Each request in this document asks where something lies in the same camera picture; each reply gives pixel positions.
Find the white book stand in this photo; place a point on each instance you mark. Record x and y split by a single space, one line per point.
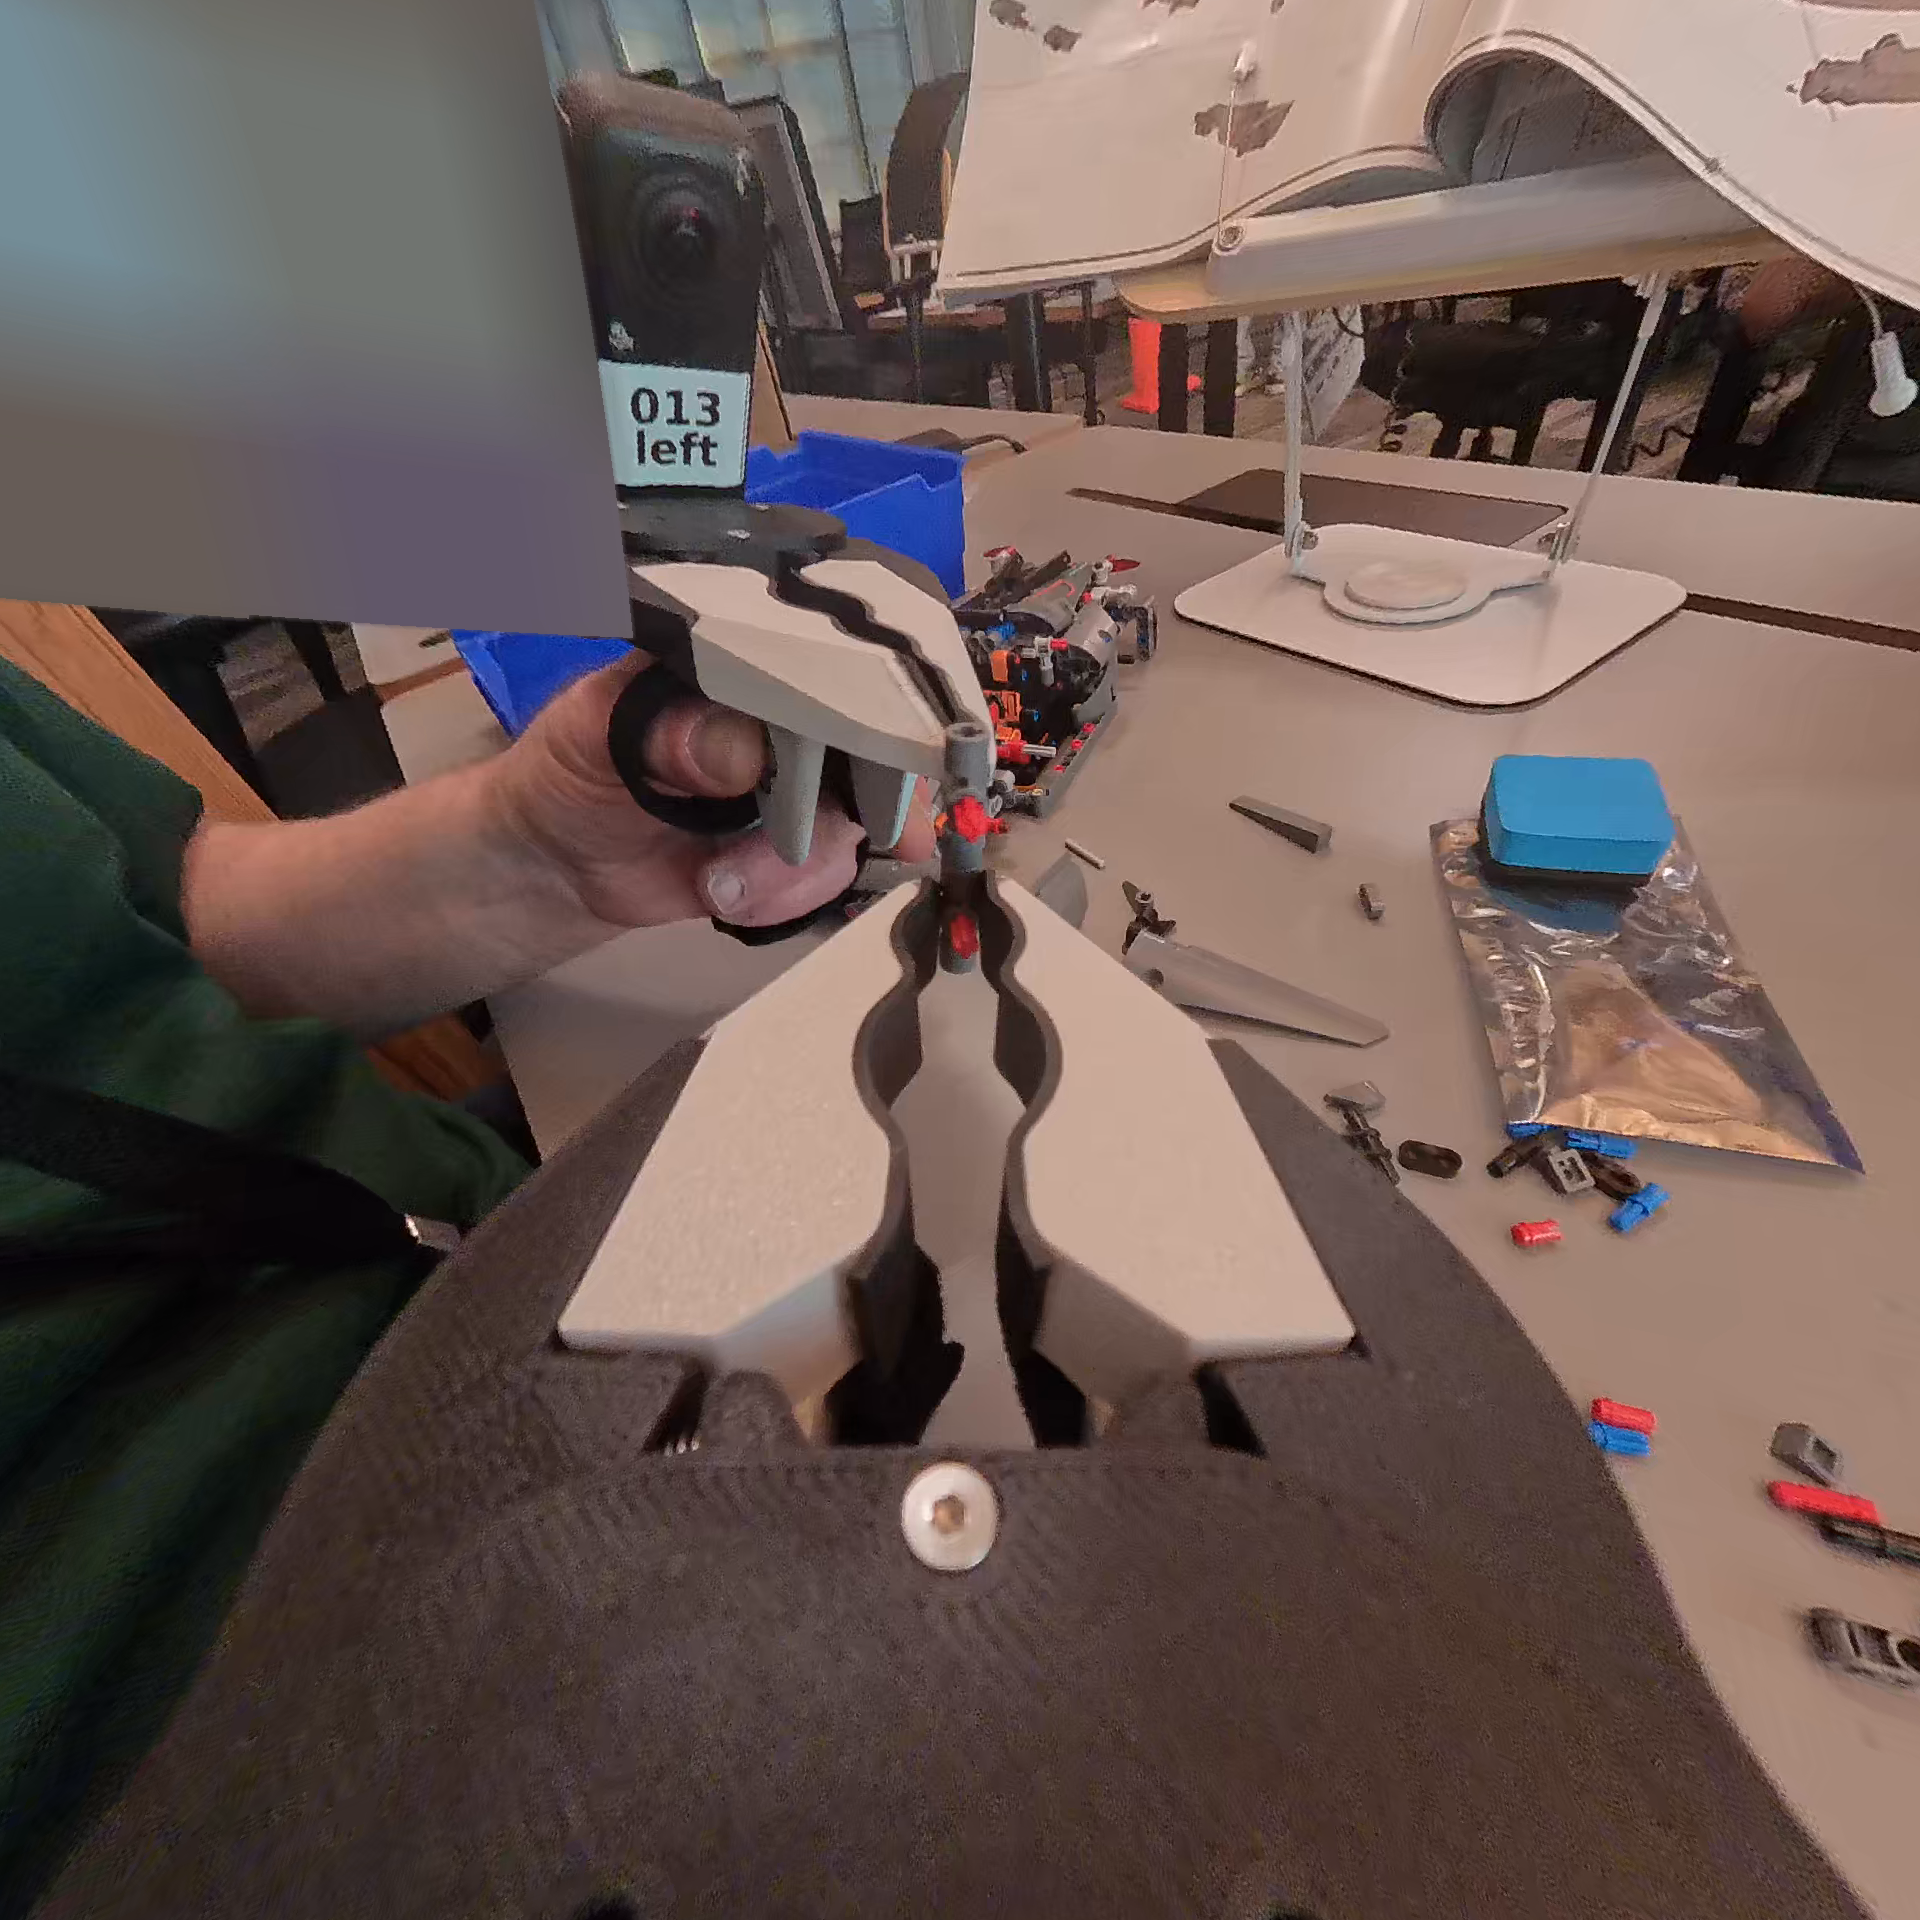
1440 645

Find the black connector pin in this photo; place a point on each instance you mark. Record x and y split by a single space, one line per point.
1516 1160

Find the grey beam with red pins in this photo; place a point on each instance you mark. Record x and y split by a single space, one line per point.
966 779

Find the blue storage bin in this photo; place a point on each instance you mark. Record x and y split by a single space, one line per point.
884 493

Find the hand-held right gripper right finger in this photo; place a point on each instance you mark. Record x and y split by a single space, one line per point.
1185 1200

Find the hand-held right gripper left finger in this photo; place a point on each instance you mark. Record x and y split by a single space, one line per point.
735 1200

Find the long grey wing panel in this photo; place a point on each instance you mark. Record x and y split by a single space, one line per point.
1244 989

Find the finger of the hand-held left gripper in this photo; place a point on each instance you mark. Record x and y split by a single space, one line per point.
902 600
751 645

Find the grey wedge slope brick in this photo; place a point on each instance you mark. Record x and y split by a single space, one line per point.
1289 825

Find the silver foil bag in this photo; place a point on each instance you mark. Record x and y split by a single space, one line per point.
1634 1035

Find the black oval link piece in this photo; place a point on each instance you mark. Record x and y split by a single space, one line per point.
1430 1160

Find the black power plug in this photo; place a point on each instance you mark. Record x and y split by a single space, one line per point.
937 439

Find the person's left hand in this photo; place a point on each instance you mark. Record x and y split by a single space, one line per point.
569 840

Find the dark grey hole brick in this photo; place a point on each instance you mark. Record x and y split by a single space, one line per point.
1576 1175

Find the open instruction booklet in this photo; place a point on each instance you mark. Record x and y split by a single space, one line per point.
1126 119

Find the cluster of small assorted pieces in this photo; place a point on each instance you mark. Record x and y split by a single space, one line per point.
1823 1500

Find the black cross connector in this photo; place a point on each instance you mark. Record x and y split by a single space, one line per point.
1368 1144

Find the orange traffic cone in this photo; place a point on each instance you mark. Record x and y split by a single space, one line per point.
1156 376

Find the blue foam block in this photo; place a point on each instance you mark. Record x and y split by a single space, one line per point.
1576 810

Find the blue connector pin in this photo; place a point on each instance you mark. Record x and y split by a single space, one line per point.
1598 1146
1638 1209
1616 1442

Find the partly built toy vehicle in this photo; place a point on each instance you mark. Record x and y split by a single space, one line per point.
1050 660

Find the small grey slope tile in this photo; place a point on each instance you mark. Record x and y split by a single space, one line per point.
1354 1098

